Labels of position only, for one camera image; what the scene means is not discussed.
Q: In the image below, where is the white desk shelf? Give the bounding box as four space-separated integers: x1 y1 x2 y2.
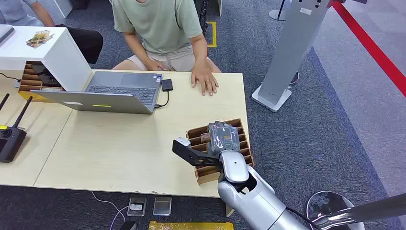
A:
0 25 93 92

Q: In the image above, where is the person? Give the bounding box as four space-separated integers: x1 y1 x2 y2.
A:
0 0 104 64
109 0 223 97

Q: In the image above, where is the person's right hand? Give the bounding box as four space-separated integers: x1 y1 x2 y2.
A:
144 60 169 72

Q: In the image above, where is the white cable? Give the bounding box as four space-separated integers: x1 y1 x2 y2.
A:
91 190 135 230

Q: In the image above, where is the black adapter cable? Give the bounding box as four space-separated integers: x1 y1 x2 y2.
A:
154 91 170 109

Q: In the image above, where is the person's hand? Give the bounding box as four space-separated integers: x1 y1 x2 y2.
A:
191 62 219 97
144 60 169 72

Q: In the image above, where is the slotted wooden card holder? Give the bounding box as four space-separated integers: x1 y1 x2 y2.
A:
18 61 65 94
186 118 255 186

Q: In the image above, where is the person's left hand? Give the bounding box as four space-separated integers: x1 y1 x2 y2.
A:
191 62 219 97

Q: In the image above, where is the grey floor socket plate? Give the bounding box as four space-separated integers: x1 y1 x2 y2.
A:
153 196 172 217

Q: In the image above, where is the red barrier belt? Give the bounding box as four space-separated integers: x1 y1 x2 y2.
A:
329 0 406 98

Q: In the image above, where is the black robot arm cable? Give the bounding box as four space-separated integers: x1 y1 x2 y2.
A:
285 207 322 230

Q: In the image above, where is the chrome stanchion with round base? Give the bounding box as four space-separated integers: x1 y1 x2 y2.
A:
305 191 406 230

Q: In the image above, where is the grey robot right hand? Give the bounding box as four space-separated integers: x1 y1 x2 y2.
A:
206 121 241 157

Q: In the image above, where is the grey open laptop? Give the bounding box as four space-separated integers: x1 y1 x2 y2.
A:
31 70 163 115

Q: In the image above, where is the black box on floor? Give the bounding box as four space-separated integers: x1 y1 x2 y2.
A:
118 220 138 230

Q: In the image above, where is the grey flat device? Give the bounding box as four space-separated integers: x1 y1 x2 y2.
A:
0 24 15 46

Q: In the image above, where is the grey kiosk stand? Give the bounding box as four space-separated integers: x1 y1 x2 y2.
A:
251 0 332 113

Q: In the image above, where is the floor socket with white plug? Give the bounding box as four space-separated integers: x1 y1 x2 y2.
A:
126 197 147 218

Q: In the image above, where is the black controller with antennas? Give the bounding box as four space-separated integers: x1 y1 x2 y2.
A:
0 93 34 164

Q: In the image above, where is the thin black cable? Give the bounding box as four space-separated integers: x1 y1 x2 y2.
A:
0 72 22 83

